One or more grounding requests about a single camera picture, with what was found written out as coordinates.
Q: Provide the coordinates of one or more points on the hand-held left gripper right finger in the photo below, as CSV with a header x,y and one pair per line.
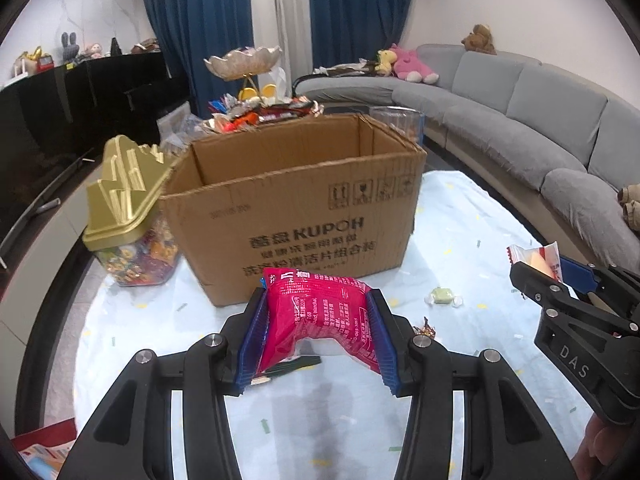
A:
x,y
386,350

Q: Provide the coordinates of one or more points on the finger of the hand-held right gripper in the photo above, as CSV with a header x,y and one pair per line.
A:
x,y
542,287
577,275

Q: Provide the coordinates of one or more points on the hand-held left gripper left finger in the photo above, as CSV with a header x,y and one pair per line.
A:
x,y
250,345

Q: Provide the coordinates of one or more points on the clear packet with orange cake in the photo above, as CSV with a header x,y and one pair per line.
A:
x,y
537,257

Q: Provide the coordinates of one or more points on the pink snack packet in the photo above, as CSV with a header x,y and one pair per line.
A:
x,y
320,315

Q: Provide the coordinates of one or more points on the brown cardboard box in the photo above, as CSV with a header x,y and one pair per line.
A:
x,y
280,200

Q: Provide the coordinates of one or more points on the heap of assorted wrapped snacks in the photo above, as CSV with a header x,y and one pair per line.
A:
x,y
260,112

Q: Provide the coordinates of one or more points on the person's right hand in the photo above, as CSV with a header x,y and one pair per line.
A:
x,y
600,445

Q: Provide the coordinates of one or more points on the brown foil wrapped candy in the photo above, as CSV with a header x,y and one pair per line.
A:
x,y
427,329

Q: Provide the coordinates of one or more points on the green snack packet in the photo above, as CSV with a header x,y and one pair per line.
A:
x,y
295,365

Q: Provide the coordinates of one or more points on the small pale green candy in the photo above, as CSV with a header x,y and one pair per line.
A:
x,y
441,295

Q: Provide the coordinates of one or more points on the beige plush toy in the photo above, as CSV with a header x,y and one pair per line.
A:
x,y
631,207

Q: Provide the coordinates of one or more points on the grey sectional sofa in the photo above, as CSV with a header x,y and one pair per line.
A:
x,y
525,125

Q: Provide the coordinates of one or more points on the clear candy container gold lid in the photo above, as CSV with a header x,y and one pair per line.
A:
x,y
125,200

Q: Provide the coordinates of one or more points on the clear jar of brown nuts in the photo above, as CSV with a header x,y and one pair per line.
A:
x,y
400,122

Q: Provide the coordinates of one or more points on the clear bag of peanuts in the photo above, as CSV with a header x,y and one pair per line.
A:
x,y
177,130

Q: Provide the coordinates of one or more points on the colourful striped mat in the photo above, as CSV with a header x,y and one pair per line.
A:
x,y
45,447

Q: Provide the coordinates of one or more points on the grey remote control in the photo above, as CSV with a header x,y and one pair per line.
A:
x,y
47,205

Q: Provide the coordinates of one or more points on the brown teddy bear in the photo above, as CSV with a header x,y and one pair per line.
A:
x,y
479,40

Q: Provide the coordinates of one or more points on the pink plush toy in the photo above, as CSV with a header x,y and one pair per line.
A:
x,y
410,62

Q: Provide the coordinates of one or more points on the yellow plush toy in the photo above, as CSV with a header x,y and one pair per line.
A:
x,y
385,62

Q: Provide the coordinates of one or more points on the two-tier white bowl stand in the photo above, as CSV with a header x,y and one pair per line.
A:
x,y
240,62

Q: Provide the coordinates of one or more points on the crumpled cloth pile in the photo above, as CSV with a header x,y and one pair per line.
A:
x,y
345,69

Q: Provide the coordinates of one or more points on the black curved television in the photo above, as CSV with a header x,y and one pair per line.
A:
x,y
35,150

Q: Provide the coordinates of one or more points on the black piano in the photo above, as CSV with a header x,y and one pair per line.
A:
x,y
130,80

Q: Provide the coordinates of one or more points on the blue curtain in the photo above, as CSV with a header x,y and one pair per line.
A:
x,y
200,25
360,5

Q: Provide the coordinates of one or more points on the black metronome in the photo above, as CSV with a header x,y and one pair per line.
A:
x,y
115,47

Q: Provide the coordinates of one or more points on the pink doll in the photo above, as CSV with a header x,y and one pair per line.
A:
x,y
93,50

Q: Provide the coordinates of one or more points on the white sheer curtain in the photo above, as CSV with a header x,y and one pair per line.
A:
x,y
280,10

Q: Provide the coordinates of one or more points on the grey bunny plush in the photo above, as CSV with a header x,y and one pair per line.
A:
x,y
71,50

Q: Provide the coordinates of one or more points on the white bag with gold bow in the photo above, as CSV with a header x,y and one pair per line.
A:
x,y
32,62

